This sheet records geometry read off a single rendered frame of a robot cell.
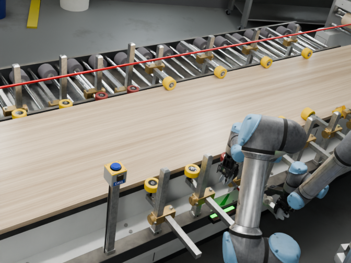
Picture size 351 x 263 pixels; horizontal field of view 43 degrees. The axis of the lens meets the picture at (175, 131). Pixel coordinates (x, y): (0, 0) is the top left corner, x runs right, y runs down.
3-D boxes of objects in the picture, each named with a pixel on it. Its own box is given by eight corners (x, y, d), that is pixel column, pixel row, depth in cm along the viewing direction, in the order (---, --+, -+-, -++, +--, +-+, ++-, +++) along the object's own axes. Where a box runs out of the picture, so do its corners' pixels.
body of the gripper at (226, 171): (215, 173, 212) (220, 153, 205) (224, 165, 218) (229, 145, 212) (229, 180, 209) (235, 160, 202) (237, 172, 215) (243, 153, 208)
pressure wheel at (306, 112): (304, 120, 287) (309, 122, 293) (312, 109, 285) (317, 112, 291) (297, 115, 291) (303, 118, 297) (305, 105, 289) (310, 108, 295)
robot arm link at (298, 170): (303, 173, 201) (288, 163, 205) (296, 191, 207) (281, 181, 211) (312, 167, 206) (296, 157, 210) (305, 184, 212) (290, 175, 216)
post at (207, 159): (197, 224, 240) (213, 155, 212) (191, 226, 238) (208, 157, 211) (192, 219, 242) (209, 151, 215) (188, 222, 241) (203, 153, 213)
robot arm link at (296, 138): (320, 119, 151) (279, 143, 199) (289, 115, 151) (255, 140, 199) (318, 153, 149) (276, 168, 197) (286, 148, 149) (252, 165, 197)
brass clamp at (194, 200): (214, 200, 234) (216, 193, 231) (194, 208, 227) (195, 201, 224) (207, 193, 238) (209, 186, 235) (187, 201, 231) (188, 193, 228)
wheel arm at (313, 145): (346, 171, 248) (348, 166, 246) (342, 172, 246) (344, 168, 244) (282, 123, 279) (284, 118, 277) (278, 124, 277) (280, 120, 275)
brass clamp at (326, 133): (340, 135, 279) (343, 128, 277) (327, 140, 272) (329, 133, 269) (332, 130, 283) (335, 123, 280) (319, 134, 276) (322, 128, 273)
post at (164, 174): (158, 240, 227) (171, 169, 199) (152, 243, 225) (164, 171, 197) (154, 236, 229) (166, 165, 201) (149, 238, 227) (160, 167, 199)
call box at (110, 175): (126, 183, 184) (127, 169, 179) (110, 189, 180) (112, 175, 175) (117, 174, 188) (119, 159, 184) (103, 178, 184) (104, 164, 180)
